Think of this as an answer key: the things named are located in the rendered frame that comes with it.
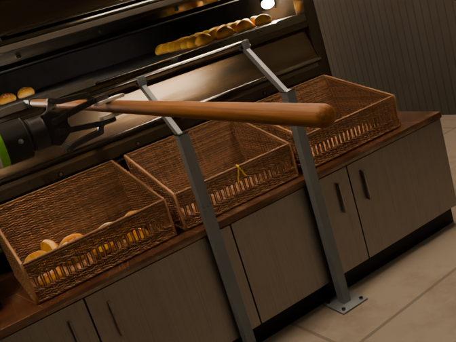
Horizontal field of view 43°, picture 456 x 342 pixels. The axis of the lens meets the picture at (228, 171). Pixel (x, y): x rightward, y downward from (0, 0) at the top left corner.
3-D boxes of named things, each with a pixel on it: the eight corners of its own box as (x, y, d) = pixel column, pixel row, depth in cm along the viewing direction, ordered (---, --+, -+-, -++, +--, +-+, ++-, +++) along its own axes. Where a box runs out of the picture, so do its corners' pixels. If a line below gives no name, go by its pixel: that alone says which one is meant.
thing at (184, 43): (153, 56, 335) (150, 47, 334) (221, 34, 355) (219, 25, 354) (200, 46, 282) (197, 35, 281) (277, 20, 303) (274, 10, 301)
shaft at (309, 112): (342, 123, 69) (336, 100, 68) (324, 132, 68) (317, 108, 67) (39, 105, 217) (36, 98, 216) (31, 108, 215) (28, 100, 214)
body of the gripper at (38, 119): (18, 118, 130) (57, 104, 134) (32, 153, 132) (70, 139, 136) (24, 118, 123) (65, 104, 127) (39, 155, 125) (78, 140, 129)
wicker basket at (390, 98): (250, 162, 284) (235, 108, 277) (336, 123, 308) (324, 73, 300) (310, 171, 242) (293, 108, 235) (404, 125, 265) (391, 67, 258)
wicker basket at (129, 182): (9, 273, 232) (-18, 210, 225) (134, 215, 257) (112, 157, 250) (35, 307, 190) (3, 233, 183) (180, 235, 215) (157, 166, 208)
